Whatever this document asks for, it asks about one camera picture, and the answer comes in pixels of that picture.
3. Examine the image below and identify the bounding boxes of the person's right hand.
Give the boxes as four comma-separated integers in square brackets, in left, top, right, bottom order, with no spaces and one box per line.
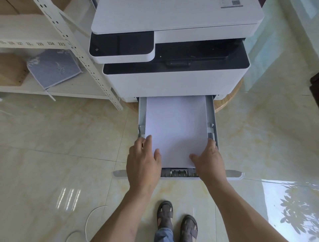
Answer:
[189,138,229,186]

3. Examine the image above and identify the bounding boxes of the person's left hand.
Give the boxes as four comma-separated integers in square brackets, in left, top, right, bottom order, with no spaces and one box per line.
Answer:
[126,135,162,194]

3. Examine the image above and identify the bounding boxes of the stack of white paper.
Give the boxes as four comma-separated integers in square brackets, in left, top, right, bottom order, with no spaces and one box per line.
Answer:
[145,96,209,168]

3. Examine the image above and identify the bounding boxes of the person's left forearm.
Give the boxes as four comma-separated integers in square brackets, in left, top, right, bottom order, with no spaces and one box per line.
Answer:
[90,188,151,242]

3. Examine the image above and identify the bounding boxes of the person's right forearm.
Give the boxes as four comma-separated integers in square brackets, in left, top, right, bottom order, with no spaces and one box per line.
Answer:
[205,182,297,242]

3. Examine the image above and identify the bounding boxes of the white printer paper tray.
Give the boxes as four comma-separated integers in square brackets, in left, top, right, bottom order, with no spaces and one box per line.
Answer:
[113,95,245,180]

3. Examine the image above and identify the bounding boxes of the person's left brown sandal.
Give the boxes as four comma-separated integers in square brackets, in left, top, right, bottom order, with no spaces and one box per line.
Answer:
[157,201,174,229]

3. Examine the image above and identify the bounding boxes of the person's brown sandal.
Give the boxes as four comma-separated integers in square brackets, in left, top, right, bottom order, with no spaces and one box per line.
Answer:
[180,215,198,242]
[157,201,174,229]

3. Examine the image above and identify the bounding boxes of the person's right brown sandal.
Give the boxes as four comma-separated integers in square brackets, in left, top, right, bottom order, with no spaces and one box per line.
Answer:
[180,215,198,242]

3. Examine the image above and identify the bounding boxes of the person's blue jeans leg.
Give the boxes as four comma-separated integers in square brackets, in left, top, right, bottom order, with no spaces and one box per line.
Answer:
[154,226,174,242]

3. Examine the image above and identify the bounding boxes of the white and black printer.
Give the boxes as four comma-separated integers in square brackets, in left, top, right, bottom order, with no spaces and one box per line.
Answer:
[89,0,265,103]

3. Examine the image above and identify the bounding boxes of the white metal shelf rack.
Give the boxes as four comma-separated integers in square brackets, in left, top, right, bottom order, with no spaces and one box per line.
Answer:
[0,0,124,112]

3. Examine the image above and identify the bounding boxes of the dark wooden furniture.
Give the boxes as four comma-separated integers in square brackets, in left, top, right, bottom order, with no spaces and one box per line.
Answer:
[310,72,319,111]

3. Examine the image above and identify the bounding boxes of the white cable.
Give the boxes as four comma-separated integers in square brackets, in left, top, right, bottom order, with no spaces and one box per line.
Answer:
[65,205,108,242]

